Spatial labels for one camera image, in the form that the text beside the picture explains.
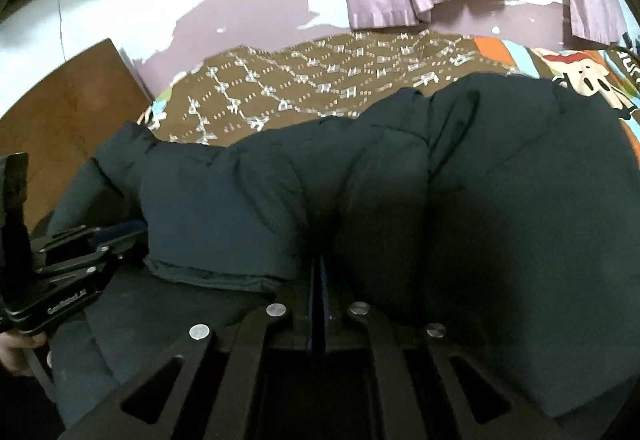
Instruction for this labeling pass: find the black jacket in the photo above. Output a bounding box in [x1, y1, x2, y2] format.
[50, 73, 639, 439]

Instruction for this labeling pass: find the person left hand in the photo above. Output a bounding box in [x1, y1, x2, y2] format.
[0, 330, 47, 376]

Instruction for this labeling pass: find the brown wooden headboard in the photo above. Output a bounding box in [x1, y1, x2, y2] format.
[1, 40, 150, 229]

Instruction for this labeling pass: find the colourful cartoon bed blanket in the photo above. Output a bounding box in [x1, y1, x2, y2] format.
[138, 30, 639, 147]

